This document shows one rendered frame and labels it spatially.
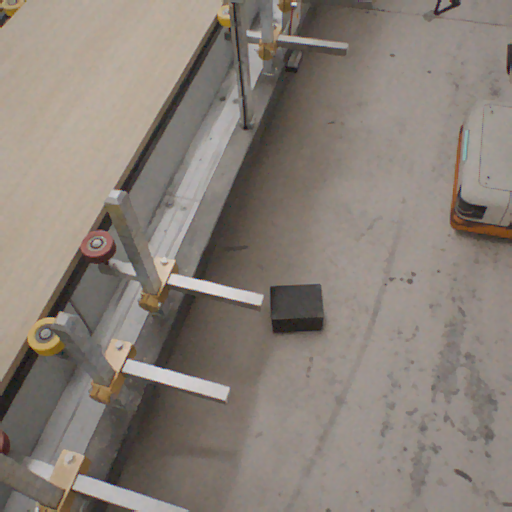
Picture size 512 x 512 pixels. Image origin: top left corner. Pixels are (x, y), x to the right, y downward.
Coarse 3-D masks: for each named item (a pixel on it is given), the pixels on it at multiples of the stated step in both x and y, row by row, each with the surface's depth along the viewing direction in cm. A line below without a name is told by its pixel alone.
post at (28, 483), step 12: (0, 456) 84; (0, 468) 84; (12, 468) 87; (24, 468) 91; (0, 480) 85; (12, 480) 88; (24, 480) 92; (36, 480) 95; (48, 480) 100; (24, 492) 92; (36, 492) 96; (48, 492) 100; (60, 492) 105; (48, 504) 101; (72, 504) 111
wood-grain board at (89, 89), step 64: (64, 0) 195; (128, 0) 193; (192, 0) 190; (0, 64) 175; (64, 64) 173; (128, 64) 172; (0, 128) 158; (64, 128) 156; (128, 128) 155; (0, 192) 143; (64, 192) 142; (0, 256) 131; (64, 256) 130; (0, 320) 121; (0, 384) 113
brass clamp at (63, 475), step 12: (60, 456) 110; (84, 456) 110; (60, 468) 109; (72, 468) 109; (84, 468) 111; (60, 480) 108; (72, 480) 108; (72, 492) 108; (36, 504) 105; (60, 504) 105
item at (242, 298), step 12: (108, 264) 139; (120, 264) 138; (120, 276) 139; (132, 276) 137; (180, 276) 135; (180, 288) 135; (192, 288) 133; (204, 288) 133; (216, 288) 133; (228, 288) 133; (216, 300) 134; (228, 300) 132; (240, 300) 131; (252, 300) 130
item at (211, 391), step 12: (72, 360) 124; (132, 360) 121; (132, 372) 119; (144, 372) 119; (156, 372) 119; (168, 372) 118; (156, 384) 120; (168, 384) 117; (180, 384) 117; (192, 384) 117; (204, 384) 117; (216, 384) 116; (204, 396) 116; (216, 396) 115; (228, 396) 116
